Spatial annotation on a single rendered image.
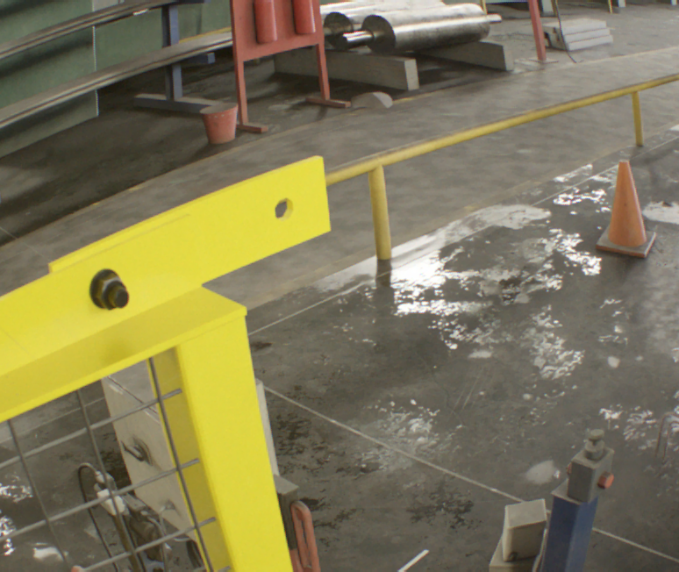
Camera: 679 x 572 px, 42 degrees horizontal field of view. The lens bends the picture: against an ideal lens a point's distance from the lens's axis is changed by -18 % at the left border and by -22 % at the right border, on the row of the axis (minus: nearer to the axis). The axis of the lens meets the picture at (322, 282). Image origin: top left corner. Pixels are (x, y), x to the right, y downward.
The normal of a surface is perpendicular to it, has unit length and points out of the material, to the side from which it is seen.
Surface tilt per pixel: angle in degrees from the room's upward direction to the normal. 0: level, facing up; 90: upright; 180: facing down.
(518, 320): 0
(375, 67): 90
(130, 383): 0
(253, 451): 90
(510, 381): 0
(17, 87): 90
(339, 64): 90
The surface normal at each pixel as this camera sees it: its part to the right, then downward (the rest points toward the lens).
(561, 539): -0.75, 0.33
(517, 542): -0.05, 0.40
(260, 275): -0.10, -0.91
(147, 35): 0.65, 0.25
